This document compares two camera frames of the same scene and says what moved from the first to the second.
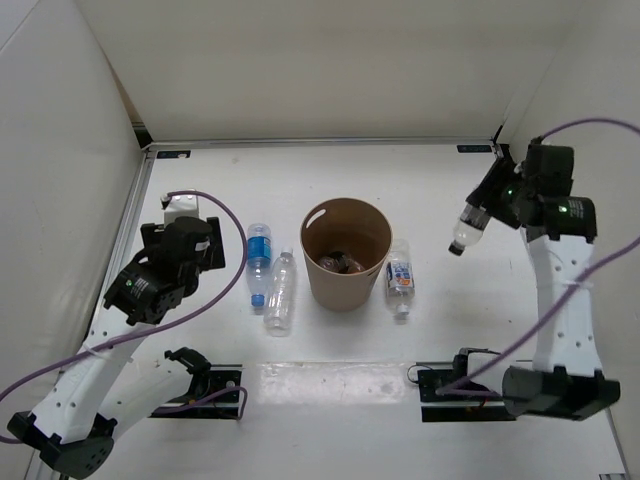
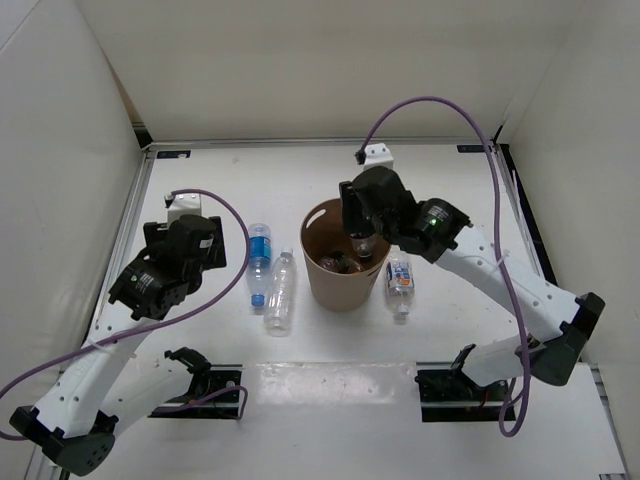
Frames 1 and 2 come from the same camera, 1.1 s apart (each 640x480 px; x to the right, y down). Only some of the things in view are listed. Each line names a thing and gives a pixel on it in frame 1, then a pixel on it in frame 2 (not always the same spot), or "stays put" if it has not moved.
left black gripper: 214,253 stays put
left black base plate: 221,406 stays put
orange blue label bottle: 400,279 stays put
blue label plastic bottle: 258,259 stays put
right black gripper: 502,172 → 351,202
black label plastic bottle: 469,228 → 364,246
